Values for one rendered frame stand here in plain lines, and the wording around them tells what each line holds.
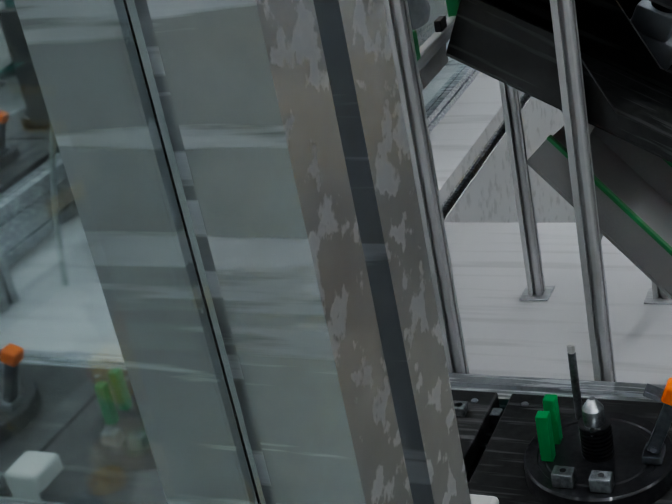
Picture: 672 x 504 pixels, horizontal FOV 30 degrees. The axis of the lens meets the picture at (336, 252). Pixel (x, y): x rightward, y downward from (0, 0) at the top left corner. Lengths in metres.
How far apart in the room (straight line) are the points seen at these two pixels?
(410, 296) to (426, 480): 0.03
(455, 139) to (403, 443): 2.19
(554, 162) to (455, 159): 0.93
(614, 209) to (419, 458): 1.17
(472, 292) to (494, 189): 0.66
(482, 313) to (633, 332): 0.22
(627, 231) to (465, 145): 1.01
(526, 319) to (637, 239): 0.40
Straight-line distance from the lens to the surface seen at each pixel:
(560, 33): 1.24
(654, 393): 1.16
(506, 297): 1.77
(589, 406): 1.18
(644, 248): 1.34
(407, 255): 0.15
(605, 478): 1.16
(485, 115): 2.44
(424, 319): 0.16
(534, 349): 1.64
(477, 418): 1.32
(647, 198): 1.43
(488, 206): 2.40
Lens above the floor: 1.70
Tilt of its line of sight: 25 degrees down
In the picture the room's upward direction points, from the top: 12 degrees counter-clockwise
